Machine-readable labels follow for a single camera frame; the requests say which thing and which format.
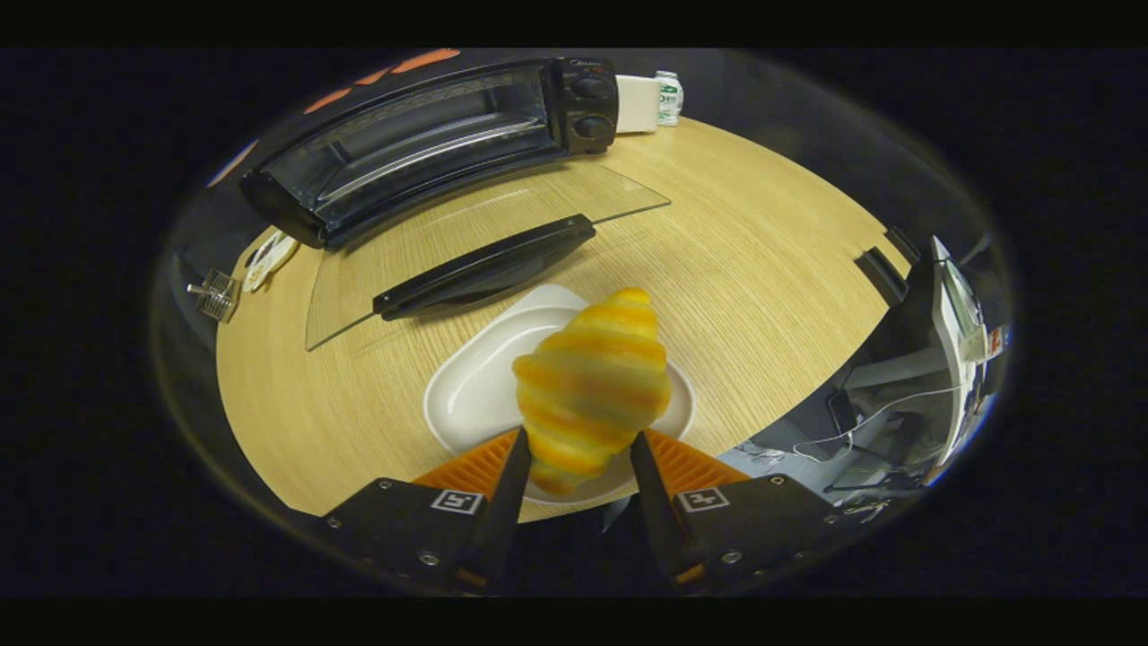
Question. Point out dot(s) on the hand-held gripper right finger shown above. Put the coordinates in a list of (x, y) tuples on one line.
[(659, 525)]

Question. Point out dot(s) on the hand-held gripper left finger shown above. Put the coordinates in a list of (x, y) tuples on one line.
[(504, 520)]

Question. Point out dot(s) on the golden croissant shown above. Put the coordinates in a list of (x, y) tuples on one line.
[(592, 377)]

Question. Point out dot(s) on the black toaster oven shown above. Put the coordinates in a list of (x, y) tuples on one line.
[(421, 135)]

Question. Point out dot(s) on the white pop-up toaster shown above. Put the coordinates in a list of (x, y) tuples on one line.
[(637, 103)]

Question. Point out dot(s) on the white oval plate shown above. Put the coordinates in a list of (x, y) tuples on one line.
[(475, 386)]

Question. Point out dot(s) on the white patterned coaster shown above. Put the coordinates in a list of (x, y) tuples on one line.
[(267, 260)]

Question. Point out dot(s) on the clear glass juicer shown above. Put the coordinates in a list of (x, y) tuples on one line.
[(217, 296)]

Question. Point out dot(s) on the grey computer monitor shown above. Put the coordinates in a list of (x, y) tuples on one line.
[(958, 305)]

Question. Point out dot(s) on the small green-label bottle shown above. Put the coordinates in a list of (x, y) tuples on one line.
[(669, 97)]

